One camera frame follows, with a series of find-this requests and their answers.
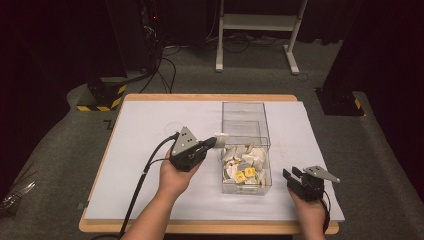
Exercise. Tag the dark equipment rack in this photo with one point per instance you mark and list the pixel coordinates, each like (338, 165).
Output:
(151, 33)

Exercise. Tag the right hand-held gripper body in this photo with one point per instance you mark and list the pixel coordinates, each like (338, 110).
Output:
(311, 186)

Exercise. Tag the black yellow striped stand base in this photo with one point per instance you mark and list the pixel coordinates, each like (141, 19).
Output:
(103, 96)

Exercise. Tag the clear plastic drawer case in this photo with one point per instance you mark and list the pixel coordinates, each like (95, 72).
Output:
(245, 120)

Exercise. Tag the person's left hand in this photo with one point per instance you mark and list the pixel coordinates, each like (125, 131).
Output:
(173, 180)

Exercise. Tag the crumpled clear plastic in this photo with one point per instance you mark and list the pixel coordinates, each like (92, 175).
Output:
(15, 198)

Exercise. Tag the wooden table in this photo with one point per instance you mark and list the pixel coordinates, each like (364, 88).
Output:
(200, 97)

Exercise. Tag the clear plastic drawer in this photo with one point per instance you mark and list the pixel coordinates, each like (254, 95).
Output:
(246, 188)

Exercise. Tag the white snack packet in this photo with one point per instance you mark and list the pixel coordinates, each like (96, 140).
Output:
(221, 139)

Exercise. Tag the person's right hand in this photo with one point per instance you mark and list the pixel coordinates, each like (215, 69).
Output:
(310, 215)

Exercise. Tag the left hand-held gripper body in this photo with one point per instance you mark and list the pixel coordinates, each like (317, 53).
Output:
(185, 150)

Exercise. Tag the pile of white packets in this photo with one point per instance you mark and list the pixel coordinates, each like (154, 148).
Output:
(248, 156)

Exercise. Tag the white table mat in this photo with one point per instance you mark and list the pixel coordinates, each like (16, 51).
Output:
(150, 116)

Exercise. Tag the white metal stand frame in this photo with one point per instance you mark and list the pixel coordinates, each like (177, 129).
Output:
(260, 21)

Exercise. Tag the yellow packet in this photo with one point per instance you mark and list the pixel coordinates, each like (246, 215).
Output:
(240, 176)
(250, 172)

